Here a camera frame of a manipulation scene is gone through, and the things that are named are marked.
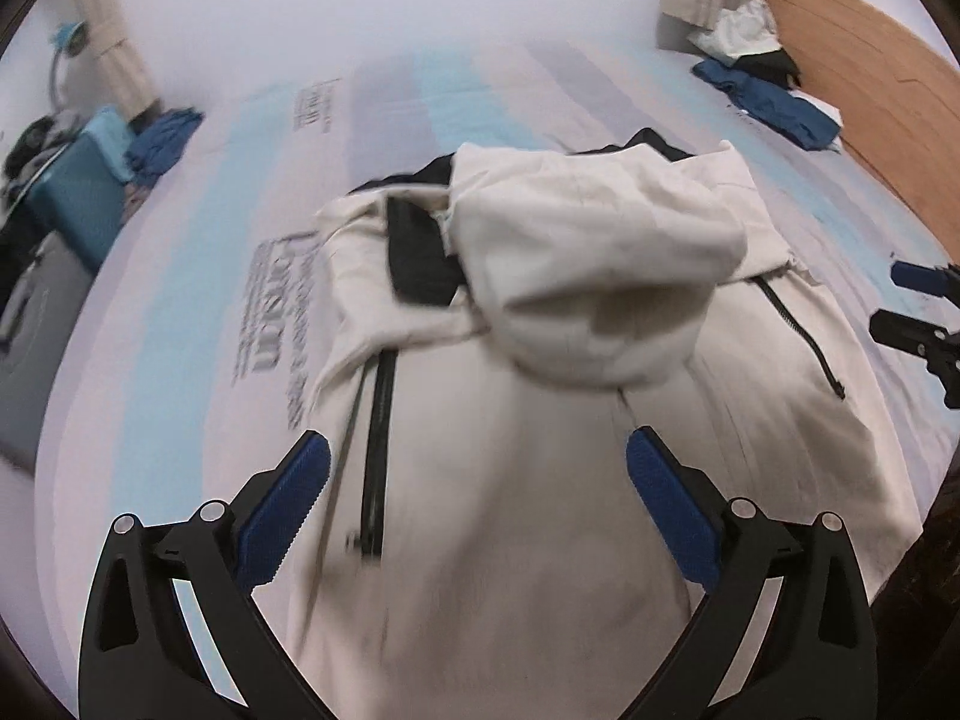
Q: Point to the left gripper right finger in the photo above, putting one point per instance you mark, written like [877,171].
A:
[783,629]

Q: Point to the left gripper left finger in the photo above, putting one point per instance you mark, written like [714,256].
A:
[138,658]

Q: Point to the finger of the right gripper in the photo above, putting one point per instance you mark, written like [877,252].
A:
[925,279]
[924,340]

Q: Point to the beige and black hooded jacket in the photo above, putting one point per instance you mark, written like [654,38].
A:
[481,551]

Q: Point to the white and black clothes pile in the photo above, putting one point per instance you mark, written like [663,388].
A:
[747,39]

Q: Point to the blue clothes pile by suitcase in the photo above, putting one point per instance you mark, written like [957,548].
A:
[161,145]

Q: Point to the dark clothes on teal suitcase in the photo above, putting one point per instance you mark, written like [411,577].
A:
[34,148]

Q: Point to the wooden headboard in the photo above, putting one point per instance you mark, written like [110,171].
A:
[899,100]

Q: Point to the blue garment near headboard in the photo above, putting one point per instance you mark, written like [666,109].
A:
[796,119]

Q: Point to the striped printed bed sheet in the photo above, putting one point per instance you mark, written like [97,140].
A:
[195,360]

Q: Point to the grey hard-shell suitcase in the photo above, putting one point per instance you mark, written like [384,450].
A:
[39,313]

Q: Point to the teal hard-shell suitcase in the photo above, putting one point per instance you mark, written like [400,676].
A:
[76,196]

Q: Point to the light blue cloth on suitcase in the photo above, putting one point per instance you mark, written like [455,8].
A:
[109,131]

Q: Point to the beige curtain left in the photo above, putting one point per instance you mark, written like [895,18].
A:
[118,60]

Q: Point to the blue desk lamp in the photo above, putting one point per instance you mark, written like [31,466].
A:
[68,41]

